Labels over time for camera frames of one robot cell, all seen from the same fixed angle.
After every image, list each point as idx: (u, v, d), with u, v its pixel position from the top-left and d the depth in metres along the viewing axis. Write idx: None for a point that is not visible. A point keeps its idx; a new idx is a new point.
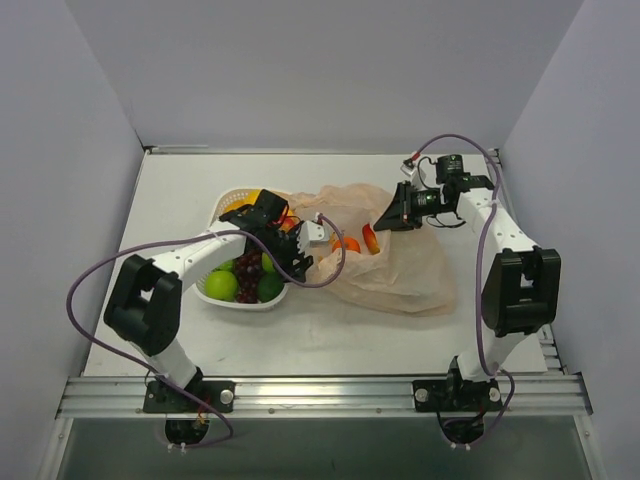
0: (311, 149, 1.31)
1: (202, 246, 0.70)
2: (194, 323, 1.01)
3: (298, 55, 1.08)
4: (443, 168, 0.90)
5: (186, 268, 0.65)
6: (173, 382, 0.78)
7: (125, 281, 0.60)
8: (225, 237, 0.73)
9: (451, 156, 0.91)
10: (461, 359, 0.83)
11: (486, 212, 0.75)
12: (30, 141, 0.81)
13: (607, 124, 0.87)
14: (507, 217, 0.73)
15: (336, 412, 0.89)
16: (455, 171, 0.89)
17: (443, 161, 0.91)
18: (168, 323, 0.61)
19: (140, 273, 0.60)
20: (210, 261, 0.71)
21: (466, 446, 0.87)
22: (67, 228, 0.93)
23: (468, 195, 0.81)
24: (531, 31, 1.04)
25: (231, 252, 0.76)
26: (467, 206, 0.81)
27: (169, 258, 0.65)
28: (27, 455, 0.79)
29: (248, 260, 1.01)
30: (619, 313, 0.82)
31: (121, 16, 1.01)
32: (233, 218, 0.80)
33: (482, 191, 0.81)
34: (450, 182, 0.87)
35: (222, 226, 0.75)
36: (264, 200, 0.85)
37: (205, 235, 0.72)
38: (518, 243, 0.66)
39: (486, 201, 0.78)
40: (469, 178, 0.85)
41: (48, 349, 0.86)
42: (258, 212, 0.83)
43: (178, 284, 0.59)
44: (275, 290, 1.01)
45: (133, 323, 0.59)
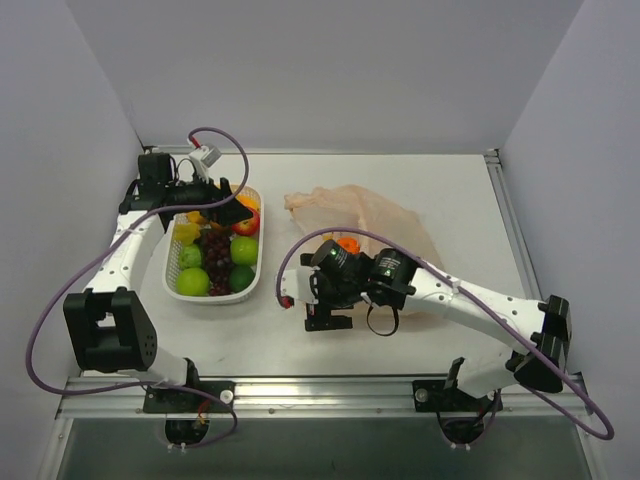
0: (311, 149, 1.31)
1: (127, 248, 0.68)
2: (191, 329, 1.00)
3: (298, 55, 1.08)
4: (340, 272, 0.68)
5: (128, 276, 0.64)
6: (171, 382, 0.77)
7: (79, 322, 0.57)
8: (140, 228, 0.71)
9: (331, 253, 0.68)
10: (460, 368, 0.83)
11: (461, 301, 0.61)
12: (29, 140, 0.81)
13: (607, 123, 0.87)
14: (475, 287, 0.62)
15: (336, 412, 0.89)
16: (348, 267, 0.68)
17: (328, 264, 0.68)
18: (145, 331, 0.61)
19: (88, 307, 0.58)
20: (142, 256, 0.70)
21: (466, 446, 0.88)
22: (66, 229, 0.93)
23: (419, 293, 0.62)
24: (529, 31, 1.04)
25: (155, 236, 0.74)
26: (426, 303, 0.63)
27: (106, 277, 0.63)
28: (27, 456, 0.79)
29: (217, 254, 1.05)
30: (619, 313, 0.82)
31: (122, 16, 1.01)
32: (132, 204, 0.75)
33: (422, 276, 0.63)
34: (378, 287, 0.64)
35: (131, 217, 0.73)
36: (146, 167, 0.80)
37: (121, 235, 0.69)
38: (531, 313, 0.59)
39: (440, 287, 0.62)
40: (386, 265, 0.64)
41: (48, 349, 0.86)
42: (150, 181, 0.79)
43: (133, 295, 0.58)
44: (246, 280, 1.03)
45: (115, 352, 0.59)
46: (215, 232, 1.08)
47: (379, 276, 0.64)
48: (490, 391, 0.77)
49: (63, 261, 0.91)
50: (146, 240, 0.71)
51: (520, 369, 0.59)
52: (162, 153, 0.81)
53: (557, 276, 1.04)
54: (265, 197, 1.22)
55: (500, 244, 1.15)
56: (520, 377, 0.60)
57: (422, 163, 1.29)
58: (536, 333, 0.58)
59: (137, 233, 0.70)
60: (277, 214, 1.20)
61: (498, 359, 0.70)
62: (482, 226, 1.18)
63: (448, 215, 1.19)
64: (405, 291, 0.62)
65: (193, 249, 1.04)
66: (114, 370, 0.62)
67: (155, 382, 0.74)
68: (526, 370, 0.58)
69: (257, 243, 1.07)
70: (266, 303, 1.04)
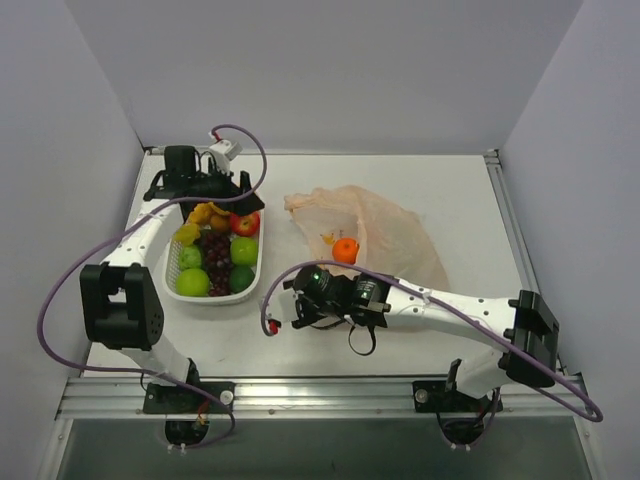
0: (311, 149, 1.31)
1: (146, 230, 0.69)
2: (191, 329, 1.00)
3: (298, 55, 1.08)
4: (322, 295, 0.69)
5: (143, 256, 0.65)
6: (174, 376, 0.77)
7: (92, 293, 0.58)
8: (161, 214, 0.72)
9: (313, 277, 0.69)
10: (457, 369, 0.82)
11: (433, 311, 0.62)
12: (29, 141, 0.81)
13: (607, 124, 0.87)
14: (445, 293, 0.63)
15: (336, 412, 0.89)
16: (330, 290, 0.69)
17: (309, 288, 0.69)
18: (153, 310, 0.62)
19: (102, 279, 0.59)
20: (160, 240, 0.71)
21: (466, 446, 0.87)
22: (66, 229, 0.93)
23: (393, 309, 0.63)
24: (529, 30, 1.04)
25: (174, 224, 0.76)
26: (402, 318, 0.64)
27: (122, 254, 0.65)
28: (27, 456, 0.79)
29: (217, 255, 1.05)
30: (617, 313, 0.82)
31: (122, 17, 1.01)
32: (156, 194, 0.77)
33: (396, 292, 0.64)
34: (359, 311, 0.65)
35: (154, 205, 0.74)
36: (171, 160, 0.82)
37: (142, 218, 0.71)
38: (503, 311, 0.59)
39: (412, 300, 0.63)
40: (364, 288, 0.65)
41: (48, 349, 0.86)
42: (174, 174, 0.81)
43: (146, 272, 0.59)
44: (247, 280, 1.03)
45: (123, 326, 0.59)
46: (215, 233, 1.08)
47: (358, 299, 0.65)
48: (488, 391, 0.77)
49: (63, 262, 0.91)
50: (165, 225, 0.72)
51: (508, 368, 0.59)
52: (188, 146, 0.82)
53: (557, 277, 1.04)
54: (265, 198, 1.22)
55: (501, 244, 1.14)
56: (511, 376, 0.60)
57: (422, 163, 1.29)
58: (508, 329, 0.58)
59: (158, 217, 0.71)
60: (277, 214, 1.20)
61: (490, 357, 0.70)
62: (483, 226, 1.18)
63: (449, 215, 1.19)
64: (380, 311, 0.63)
65: (193, 250, 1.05)
66: (121, 345, 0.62)
67: (156, 372, 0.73)
68: (512, 367, 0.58)
69: (258, 242, 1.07)
70: None
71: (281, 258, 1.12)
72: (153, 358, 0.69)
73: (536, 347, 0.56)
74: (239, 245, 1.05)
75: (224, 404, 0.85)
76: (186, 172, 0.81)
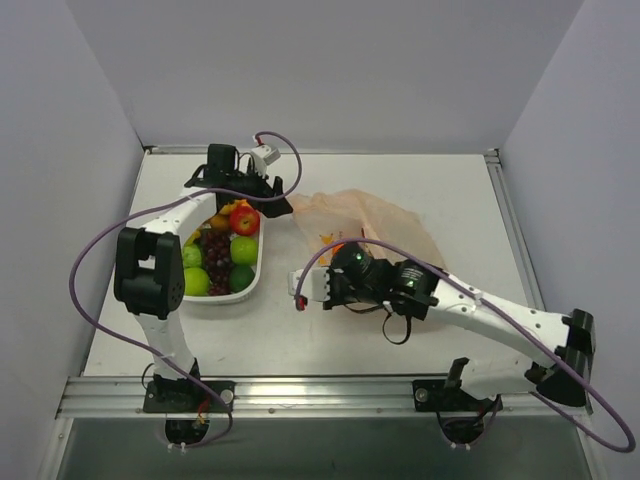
0: (311, 149, 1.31)
1: (183, 208, 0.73)
2: (190, 330, 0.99)
3: (298, 54, 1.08)
4: (363, 275, 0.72)
5: (176, 229, 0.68)
6: (180, 368, 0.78)
7: (125, 252, 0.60)
8: (198, 198, 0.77)
9: (356, 257, 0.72)
10: (465, 368, 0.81)
11: (483, 314, 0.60)
12: (29, 140, 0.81)
13: (607, 123, 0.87)
14: (496, 299, 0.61)
15: (336, 412, 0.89)
16: (371, 270, 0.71)
17: (352, 266, 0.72)
18: (177, 279, 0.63)
19: (137, 242, 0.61)
20: (193, 222, 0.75)
21: (466, 446, 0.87)
22: (67, 228, 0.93)
23: (441, 304, 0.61)
24: (530, 30, 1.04)
25: (207, 213, 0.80)
26: (448, 314, 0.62)
27: (158, 222, 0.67)
28: (28, 455, 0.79)
29: (217, 254, 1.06)
30: (617, 313, 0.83)
31: (122, 16, 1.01)
32: (196, 183, 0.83)
33: (445, 287, 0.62)
34: (400, 297, 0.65)
35: (192, 190, 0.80)
36: (214, 155, 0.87)
37: (180, 200, 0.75)
38: (555, 328, 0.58)
39: (462, 298, 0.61)
40: (409, 277, 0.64)
41: (48, 348, 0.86)
42: (214, 169, 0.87)
43: (176, 240, 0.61)
44: (247, 280, 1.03)
45: (145, 289, 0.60)
46: (215, 232, 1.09)
47: (401, 286, 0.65)
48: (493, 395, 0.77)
49: (63, 261, 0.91)
50: (200, 209, 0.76)
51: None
52: (230, 145, 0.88)
53: (557, 277, 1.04)
54: None
55: (502, 243, 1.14)
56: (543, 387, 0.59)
57: (422, 162, 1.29)
58: (560, 346, 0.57)
59: (195, 201, 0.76)
60: None
61: (514, 366, 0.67)
62: (484, 225, 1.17)
63: (449, 214, 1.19)
64: (428, 302, 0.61)
65: (193, 248, 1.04)
66: (140, 310, 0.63)
67: (161, 356, 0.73)
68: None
69: (258, 242, 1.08)
70: (267, 303, 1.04)
71: (282, 257, 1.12)
72: (162, 339, 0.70)
73: (584, 368, 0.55)
74: (239, 244, 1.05)
75: (224, 403, 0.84)
76: (226, 169, 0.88)
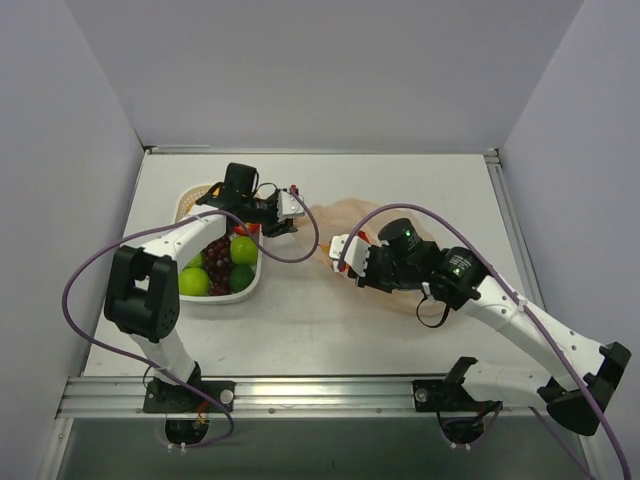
0: (311, 149, 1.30)
1: (188, 229, 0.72)
2: (190, 330, 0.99)
3: (298, 55, 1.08)
4: (405, 253, 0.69)
5: (176, 251, 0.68)
6: (178, 378, 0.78)
7: (119, 273, 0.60)
8: (207, 218, 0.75)
9: (404, 233, 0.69)
10: (470, 370, 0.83)
11: (521, 321, 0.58)
12: (29, 140, 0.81)
13: (607, 123, 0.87)
14: (541, 312, 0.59)
15: (336, 412, 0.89)
16: (419, 250, 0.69)
17: (398, 241, 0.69)
18: (170, 304, 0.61)
19: (133, 263, 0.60)
20: (198, 241, 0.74)
21: (466, 447, 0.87)
22: (66, 228, 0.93)
23: (481, 300, 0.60)
24: (529, 30, 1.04)
25: (216, 232, 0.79)
26: (487, 312, 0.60)
27: (159, 244, 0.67)
28: (28, 455, 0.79)
29: (217, 254, 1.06)
30: (617, 314, 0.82)
31: (121, 16, 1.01)
32: (209, 201, 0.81)
33: (490, 284, 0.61)
34: (440, 282, 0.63)
35: (201, 209, 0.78)
36: (232, 175, 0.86)
37: (188, 218, 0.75)
38: (589, 354, 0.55)
39: (506, 300, 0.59)
40: (458, 265, 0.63)
41: (48, 349, 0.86)
42: (230, 189, 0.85)
43: (174, 265, 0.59)
44: (247, 280, 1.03)
45: (135, 312, 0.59)
46: None
47: (445, 271, 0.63)
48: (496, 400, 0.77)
49: (64, 261, 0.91)
50: (207, 230, 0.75)
51: (560, 402, 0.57)
52: (250, 167, 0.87)
53: (557, 277, 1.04)
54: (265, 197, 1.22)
55: (502, 243, 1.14)
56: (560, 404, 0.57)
57: (422, 162, 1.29)
58: (591, 374, 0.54)
59: (201, 221, 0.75)
60: None
61: (528, 380, 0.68)
62: (484, 225, 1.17)
63: (449, 215, 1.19)
64: (469, 293, 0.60)
65: None
66: (130, 329, 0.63)
67: (158, 368, 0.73)
68: (566, 404, 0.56)
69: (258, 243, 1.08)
70: (266, 303, 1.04)
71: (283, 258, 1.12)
72: (158, 353, 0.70)
73: (609, 402, 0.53)
74: (238, 243, 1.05)
75: (222, 404, 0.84)
76: (242, 191, 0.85)
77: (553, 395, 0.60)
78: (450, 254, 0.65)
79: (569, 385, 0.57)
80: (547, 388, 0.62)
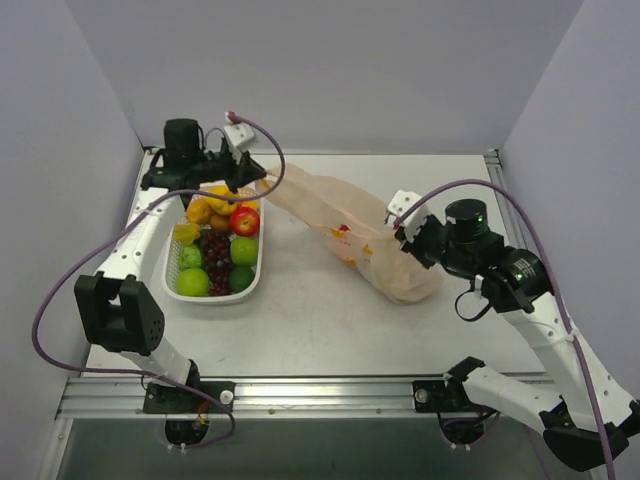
0: (311, 149, 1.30)
1: (142, 231, 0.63)
2: (190, 329, 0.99)
3: (298, 55, 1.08)
4: (468, 238, 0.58)
5: (137, 265, 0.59)
6: (174, 379, 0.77)
7: (88, 304, 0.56)
8: (159, 208, 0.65)
9: (476, 218, 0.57)
10: (473, 371, 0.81)
11: (565, 351, 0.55)
12: (30, 141, 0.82)
13: (607, 123, 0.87)
14: (586, 349, 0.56)
15: (336, 412, 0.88)
16: (481, 240, 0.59)
17: (465, 225, 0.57)
18: (152, 316, 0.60)
19: (97, 291, 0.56)
20: (158, 239, 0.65)
21: (466, 446, 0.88)
22: (66, 228, 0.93)
23: (533, 315, 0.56)
24: (530, 29, 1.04)
25: (174, 217, 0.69)
26: (531, 327, 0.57)
27: (117, 262, 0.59)
28: (27, 456, 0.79)
29: (217, 254, 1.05)
30: (616, 312, 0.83)
31: (122, 16, 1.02)
32: (154, 179, 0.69)
33: (547, 302, 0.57)
34: (495, 281, 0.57)
35: (150, 196, 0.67)
36: (170, 137, 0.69)
37: (138, 216, 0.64)
38: (618, 405, 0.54)
39: (557, 327, 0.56)
40: (521, 271, 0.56)
41: (48, 348, 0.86)
42: (174, 155, 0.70)
43: (141, 285, 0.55)
44: (247, 281, 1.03)
45: (122, 335, 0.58)
46: (215, 233, 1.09)
47: (506, 273, 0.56)
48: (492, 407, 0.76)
49: (63, 260, 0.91)
50: (162, 222, 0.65)
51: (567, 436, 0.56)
52: (190, 122, 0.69)
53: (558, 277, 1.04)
54: None
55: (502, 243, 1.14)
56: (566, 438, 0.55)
57: (422, 163, 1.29)
58: (613, 423, 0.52)
59: (154, 215, 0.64)
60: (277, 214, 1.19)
61: (531, 400, 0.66)
62: None
63: None
64: (524, 305, 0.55)
65: (194, 250, 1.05)
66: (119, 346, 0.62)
67: (156, 375, 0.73)
68: (574, 442, 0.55)
69: (257, 243, 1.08)
70: (267, 303, 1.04)
71: (283, 257, 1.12)
72: (153, 362, 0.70)
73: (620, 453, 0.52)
74: (238, 244, 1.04)
75: (224, 404, 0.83)
76: (189, 154, 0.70)
77: (555, 421, 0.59)
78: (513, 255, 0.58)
79: (580, 424, 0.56)
80: (550, 413, 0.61)
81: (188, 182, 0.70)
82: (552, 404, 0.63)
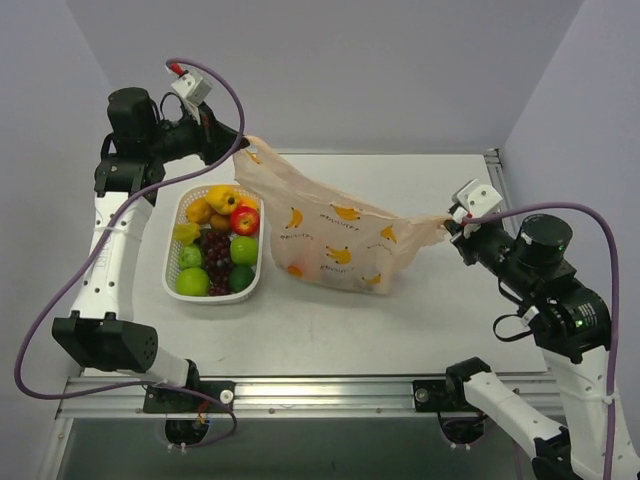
0: (310, 149, 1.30)
1: (110, 253, 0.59)
2: (190, 328, 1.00)
3: (298, 55, 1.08)
4: (538, 261, 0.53)
5: (112, 296, 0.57)
6: (172, 384, 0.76)
7: (72, 347, 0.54)
8: (122, 221, 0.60)
9: (557, 246, 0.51)
10: (479, 374, 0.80)
11: (597, 408, 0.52)
12: (30, 140, 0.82)
13: (607, 123, 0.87)
14: (617, 413, 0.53)
15: (336, 412, 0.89)
16: (551, 268, 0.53)
17: (541, 249, 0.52)
18: (141, 340, 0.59)
19: (79, 335, 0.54)
20: (131, 253, 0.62)
21: (466, 446, 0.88)
22: (66, 228, 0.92)
23: (579, 365, 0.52)
24: (529, 29, 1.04)
25: (141, 221, 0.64)
26: (570, 373, 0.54)
27: (91, 297, 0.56)
28: (28, 455, 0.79)
29: (217, 254, 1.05)
30: (617, 313, 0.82)
31: (121, 16, 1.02)
32: (111, 176, 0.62)
33: (599, 357, 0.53)
34: (553, 317, 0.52)
35: (112, 204, 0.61)
36: (117, 122, 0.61)
37: (101, 235, 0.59)
38: (624, 472, 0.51)
39: (599, 384, 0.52)
40: (583, 315, 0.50)
41: (48, 348, 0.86)
42: (128, 139, 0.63)
43: (120, 323, 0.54)
44: (247, 280, 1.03)
45: (116, 364, 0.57)
46: (215, 232, 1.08)
47: (565, 312, 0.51)
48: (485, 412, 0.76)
49: (63, 260, 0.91)
50: (130, 236, 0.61)
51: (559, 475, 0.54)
52: (137, 99, 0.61)
53: None
54: None
55: None
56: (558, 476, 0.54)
57: (421, 162, 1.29)
58: None
59: (119, 231, 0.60)
60: None
61: (530, 423, 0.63)
62: None
63: None
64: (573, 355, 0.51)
65: (193, 250, 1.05)
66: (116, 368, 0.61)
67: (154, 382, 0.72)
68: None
69: (257, 242, 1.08)
70: (267, 303, 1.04)
71: None
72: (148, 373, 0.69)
73: None
74: (238, 243, 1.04)
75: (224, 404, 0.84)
76: (145, 138, 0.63)
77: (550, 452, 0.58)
78: (582, 293, 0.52)
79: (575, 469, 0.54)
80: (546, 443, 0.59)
81: (151, 170, 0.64)
82: (552, 433, 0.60)
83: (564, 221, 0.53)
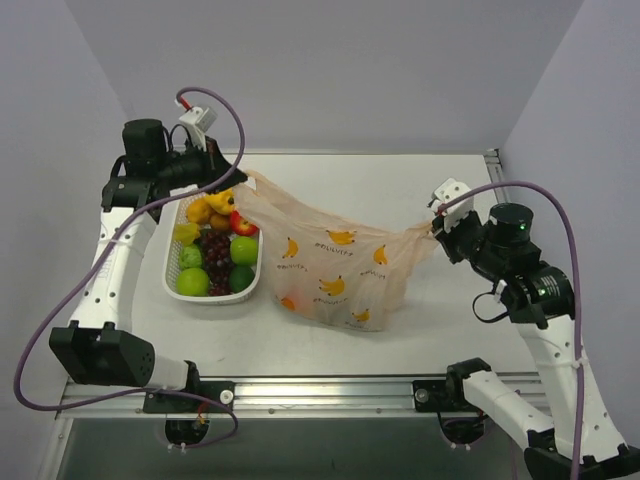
0: (310, 149, 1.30)
1: (112, 264, 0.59)
2: (190, 328, 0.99)
3: (297, 55, 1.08)
4: (503, 241, 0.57)
5: (112, 306, 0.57)
6: (172, 387, 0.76)
7: (69, 357, 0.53)
8: (127, 235, 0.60)
9: (518, 225, 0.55)
10: (476, 373, 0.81)
11: (566, 376, 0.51)
12: (30, 141, 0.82)
13: (607, 123, 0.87)
14: (589, 382, 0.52)
15: (335, 411, 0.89)
16: (518, 248, 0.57)
17: (504, 228, 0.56)
18: (138, 354, 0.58)
19: (77, 344, 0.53)
20: (133, 265, 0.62)
21: (466, 446, 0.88)
22: (66, 228, 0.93)
23: (544, 331, 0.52)
24: (529, 30, 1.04)
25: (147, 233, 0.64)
26: (538, 343, 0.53)
27: (93, 307, 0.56)
28: (27, 455, 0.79)
29: (217, 254, 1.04)
30: (617, 313, 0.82)
31: (121, 17, 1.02)
32: (118, 193, 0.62)
33: (565, 325, 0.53)
34: (518, 290, 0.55)
35: (117, 216, 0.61)
36: (131, 144, 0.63)
37: (105, 247, 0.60)
38: (604, 443, 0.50)
39: (566, 352, 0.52)
40: (545, 286, 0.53)
41: (48, 349, 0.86)
42: (139, 160, 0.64)
43: (121, 333, 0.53)
44: (247, 281, 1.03)
45: (113, 377, 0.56)
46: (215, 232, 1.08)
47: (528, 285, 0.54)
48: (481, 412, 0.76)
49: (63, 260, 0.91)
50: (134, 248, 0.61)
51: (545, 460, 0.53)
52: (152, 125, 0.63)
53: None
54: None
55: None
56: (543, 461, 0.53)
57: (421, 162, 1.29)
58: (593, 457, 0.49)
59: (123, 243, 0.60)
60: None
61: (525, 416, 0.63)
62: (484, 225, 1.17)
63: None
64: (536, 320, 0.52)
65: (194, 250, 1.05)
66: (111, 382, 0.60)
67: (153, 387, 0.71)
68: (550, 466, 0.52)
69: (257, 242, 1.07)
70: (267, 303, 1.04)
71: None
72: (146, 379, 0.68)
73: None
74: (238, 243, 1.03)
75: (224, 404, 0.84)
76: (154, 160, 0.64)
77: (540, 442, 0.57)
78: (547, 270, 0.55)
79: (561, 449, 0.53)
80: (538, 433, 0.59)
81: (158, 189, 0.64)
82: (544, 425, 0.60)
83: (526, 206, 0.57)
